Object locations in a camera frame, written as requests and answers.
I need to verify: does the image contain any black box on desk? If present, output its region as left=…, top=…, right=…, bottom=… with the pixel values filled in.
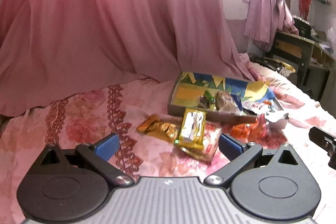
left=293, top=15, right=311, bottom=39

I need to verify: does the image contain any yellow item on bag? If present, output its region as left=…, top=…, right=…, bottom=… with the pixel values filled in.
left=276, top=62, right=295, bottom=73

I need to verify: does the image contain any colourful lined cardboard box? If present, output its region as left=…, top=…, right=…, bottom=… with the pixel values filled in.
left=167, top=72, right=289, bottom=130

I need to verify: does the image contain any small mauve curtain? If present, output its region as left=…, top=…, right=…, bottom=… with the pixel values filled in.
left=244, top=0, right=298, bottom=52

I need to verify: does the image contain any gold foil snack packet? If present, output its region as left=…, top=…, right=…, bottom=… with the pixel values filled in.
left=137, top=114, right=180, bottom=143

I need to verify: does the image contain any white red-green snack packet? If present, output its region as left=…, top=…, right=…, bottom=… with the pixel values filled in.
left=242, top=101, right=288, bottom=123

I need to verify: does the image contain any black patterned bag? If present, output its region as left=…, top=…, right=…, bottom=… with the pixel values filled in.
left=250, top=56, right=292, bottom=77

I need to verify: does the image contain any dark blue sachet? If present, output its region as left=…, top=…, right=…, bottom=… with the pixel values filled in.
left=231, top=94, right=243, bottom=111

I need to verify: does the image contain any large pink curtain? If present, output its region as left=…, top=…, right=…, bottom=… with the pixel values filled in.
left=1, top=0, right=252, bottom=117

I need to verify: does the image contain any brown nut snack packet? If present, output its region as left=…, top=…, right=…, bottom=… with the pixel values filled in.
left=215, top=91, right=240, bottom=113

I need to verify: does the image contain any yellow snack bar packet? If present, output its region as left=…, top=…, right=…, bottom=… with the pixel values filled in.
left=175, top=108, right=206, bottom=150

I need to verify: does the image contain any dark wooden desk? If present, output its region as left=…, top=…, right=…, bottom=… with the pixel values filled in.
left=265, top=31, right=335, bottom=101

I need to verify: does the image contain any green candy wrapper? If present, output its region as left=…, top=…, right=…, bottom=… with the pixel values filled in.
left=198, top=90, right=216, bottom=111

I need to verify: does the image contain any orange snack packet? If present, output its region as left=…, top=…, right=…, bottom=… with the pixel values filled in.
left=230, top=114, right=269, bottom=142

